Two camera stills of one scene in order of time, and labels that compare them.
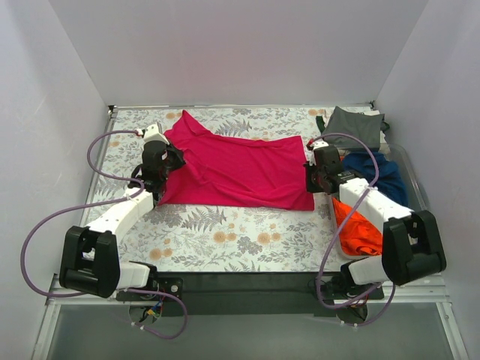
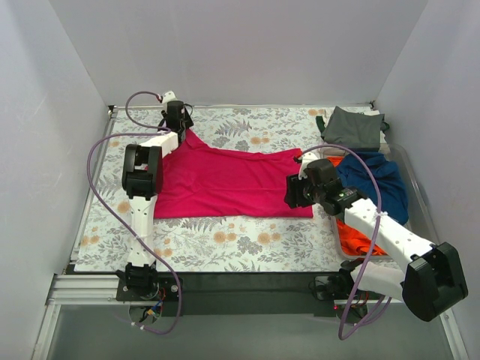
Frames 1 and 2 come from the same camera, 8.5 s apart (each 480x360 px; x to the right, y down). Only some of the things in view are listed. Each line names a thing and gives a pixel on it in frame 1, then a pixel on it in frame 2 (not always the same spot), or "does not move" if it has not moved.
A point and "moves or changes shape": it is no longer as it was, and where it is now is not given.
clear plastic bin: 392,172 does not move
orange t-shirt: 359,236 does not move
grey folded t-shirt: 365,127 does not move
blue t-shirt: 390,180 does not move
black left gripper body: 174,158 → 180,122
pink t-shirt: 267,173 moves or changes shape
